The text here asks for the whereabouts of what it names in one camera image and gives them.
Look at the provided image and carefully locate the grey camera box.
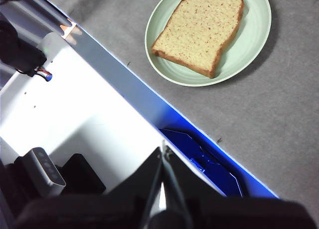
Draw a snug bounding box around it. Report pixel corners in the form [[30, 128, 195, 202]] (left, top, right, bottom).
[[23, 147, 67, 197]]

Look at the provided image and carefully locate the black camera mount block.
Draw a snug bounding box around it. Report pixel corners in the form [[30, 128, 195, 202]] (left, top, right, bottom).
[[61, 153, 107, 196]]

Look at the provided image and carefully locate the orange white clip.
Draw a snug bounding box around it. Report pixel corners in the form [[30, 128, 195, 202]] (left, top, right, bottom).
[[59, 18, 83, 43]]

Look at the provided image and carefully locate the grey metal frame bar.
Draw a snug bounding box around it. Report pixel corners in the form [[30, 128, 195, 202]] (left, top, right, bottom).
[[22, 0, 73, 32]]

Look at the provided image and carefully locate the square brown-crusted bread slice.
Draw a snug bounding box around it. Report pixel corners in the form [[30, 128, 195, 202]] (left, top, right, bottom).
[[151, 0, 245, 79]]

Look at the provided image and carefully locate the blue plastic film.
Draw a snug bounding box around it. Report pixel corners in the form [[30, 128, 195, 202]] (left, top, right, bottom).
[[158, 128, 246, 197]]

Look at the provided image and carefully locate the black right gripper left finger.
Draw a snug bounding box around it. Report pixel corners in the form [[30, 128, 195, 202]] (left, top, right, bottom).
[[14, 146, 163, 229]]

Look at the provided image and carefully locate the pale green round plate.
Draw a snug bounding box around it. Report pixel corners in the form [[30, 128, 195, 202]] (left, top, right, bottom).
[[144, 0, 272, 87]]

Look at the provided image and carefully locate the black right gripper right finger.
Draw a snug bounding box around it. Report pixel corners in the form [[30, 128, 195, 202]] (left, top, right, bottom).
[[163, 146, 318, 229]]

